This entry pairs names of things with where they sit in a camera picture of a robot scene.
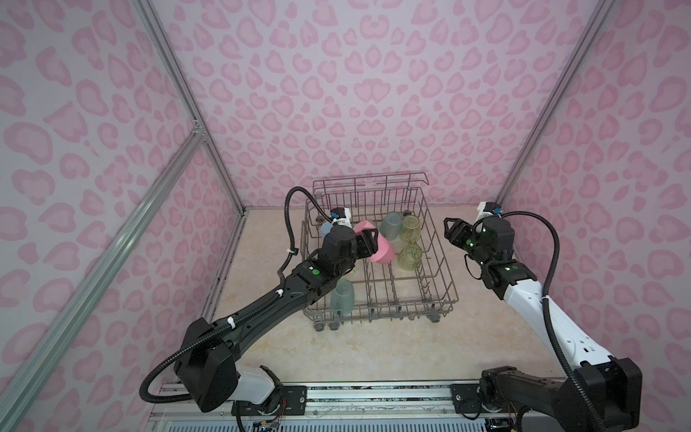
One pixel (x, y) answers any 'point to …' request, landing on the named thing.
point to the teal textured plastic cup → (343, 297)
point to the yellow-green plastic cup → (409, 257)
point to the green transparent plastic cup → (410, 229)
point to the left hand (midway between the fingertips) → (373, 228)
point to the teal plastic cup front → (390, 226)
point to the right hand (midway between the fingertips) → (451, 220)
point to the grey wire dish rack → (408, 276)
